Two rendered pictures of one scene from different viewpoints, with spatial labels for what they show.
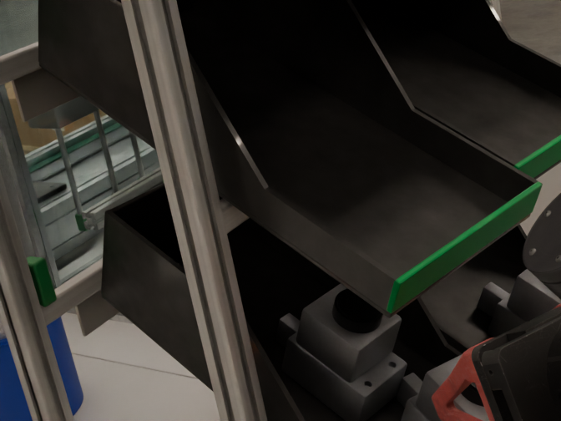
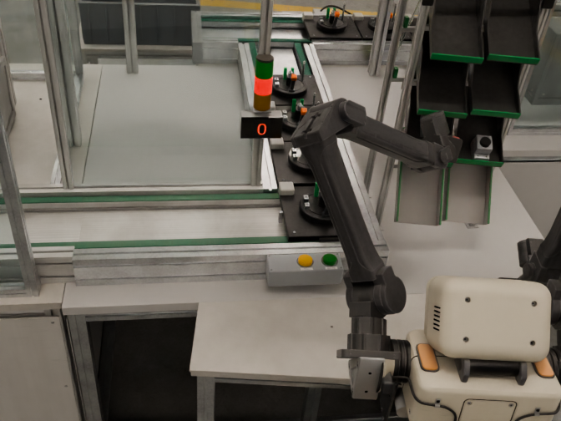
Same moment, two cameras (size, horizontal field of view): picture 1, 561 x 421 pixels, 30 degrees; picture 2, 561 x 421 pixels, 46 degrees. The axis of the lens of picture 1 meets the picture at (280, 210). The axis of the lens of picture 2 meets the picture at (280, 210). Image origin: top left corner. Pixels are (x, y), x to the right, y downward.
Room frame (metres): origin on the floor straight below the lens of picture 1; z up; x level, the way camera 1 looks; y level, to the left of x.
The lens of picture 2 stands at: (-0.93, -0.82, 2.24)
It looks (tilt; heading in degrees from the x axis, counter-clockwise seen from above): 39 degrees down; 42
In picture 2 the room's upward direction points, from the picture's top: 6 degrees clockwise
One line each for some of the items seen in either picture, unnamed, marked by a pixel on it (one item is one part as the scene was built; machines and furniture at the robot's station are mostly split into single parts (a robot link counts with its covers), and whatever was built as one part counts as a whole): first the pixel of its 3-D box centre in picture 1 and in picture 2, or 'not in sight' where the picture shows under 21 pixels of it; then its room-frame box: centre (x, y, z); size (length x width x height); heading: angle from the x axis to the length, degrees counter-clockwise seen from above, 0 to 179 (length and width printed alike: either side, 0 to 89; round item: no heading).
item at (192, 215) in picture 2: not in sight; (222, 221); (0.11, 0.34, 0.91); 0.84 x 0.28 x 0.10; 142
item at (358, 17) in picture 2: not in sight; (383, 18); (1.57, 0.87, 1.01); 0.24 x 0.24 x 0.13; 52
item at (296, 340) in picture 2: not in sight; (355, 284); (0.28, -0.07, 0.84); 0.90 x 0.70 x 0.03; 135
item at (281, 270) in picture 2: not in sight; (304, 269); (0.14, 0.02, 0.93); 0.21 x 0.07 x 0.06; 142
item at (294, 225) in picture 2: not in sight; (321, 211); (0.34, 0.13, 0.96); 0.24 x 0.24 x 0.02; 52
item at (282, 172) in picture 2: not in sight; (310, 150); (0.49, 0.34, 1.01); 0.24 x 0.24 x 0.13; 52
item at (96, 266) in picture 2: not in sight; (235, 260); (0.02, 0.18, 0.91); 0.89 x 0.06 x 0.11; 142
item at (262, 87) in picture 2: not in sight; (263, 83); (0.26, 0.34, 1.33); 0.05 x 0.05 x 0.05
